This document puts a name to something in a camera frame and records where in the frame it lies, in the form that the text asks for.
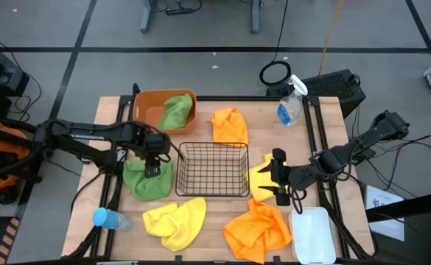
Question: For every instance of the printed paper sheet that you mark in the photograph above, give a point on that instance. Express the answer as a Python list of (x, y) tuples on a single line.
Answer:
[(384, 221)]

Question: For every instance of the green microfiber towel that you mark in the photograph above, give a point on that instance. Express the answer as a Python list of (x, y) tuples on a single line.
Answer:
[(145, 187), (176, 112)]

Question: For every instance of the grey desk leg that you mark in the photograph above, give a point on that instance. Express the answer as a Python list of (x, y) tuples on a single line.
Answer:
[(147, 18), (255, 18)]

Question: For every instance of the black metal beam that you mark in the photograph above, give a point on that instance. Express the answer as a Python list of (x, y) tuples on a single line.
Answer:
[(403, 208)]

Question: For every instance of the glass cleaner spray bottle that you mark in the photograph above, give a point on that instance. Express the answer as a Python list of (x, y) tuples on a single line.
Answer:
[(290, 108)]

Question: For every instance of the black aluminium table frame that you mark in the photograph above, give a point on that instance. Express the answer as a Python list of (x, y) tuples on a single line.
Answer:
[(237, 98)]

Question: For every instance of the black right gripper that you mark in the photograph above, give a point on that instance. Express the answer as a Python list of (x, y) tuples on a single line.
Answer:
[(285, 180)]

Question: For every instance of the blue-capped water bottle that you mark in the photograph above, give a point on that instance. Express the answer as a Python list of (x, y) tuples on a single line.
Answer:
[(104, 218)]

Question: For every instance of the orange microfiber towel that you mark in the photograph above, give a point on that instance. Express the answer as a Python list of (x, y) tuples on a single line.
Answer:
[(255, 232), (230, 127)]

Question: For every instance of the orange plastic basket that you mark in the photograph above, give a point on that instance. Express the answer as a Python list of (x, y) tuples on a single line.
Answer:
[(145, 110)]

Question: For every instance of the white plastic basket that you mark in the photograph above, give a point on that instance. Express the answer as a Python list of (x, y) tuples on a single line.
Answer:
[(312, 235)]

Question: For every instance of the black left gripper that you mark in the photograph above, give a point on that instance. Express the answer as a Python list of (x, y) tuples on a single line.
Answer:
[(156, 145)]

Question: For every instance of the black power strip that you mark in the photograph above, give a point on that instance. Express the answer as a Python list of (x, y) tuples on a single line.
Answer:
[(178, 11)]

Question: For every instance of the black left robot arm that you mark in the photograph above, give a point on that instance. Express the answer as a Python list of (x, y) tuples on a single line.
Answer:
[(60, 129)]

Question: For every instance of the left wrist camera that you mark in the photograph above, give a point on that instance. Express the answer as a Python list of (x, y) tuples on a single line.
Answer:
[(152, 169)]

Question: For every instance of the yellow microfiber towel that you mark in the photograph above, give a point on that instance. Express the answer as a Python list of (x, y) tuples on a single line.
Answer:
[(174, 224), (259, 180)]

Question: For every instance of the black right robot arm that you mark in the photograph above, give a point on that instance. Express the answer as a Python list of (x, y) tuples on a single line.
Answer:
[(355, 151)]

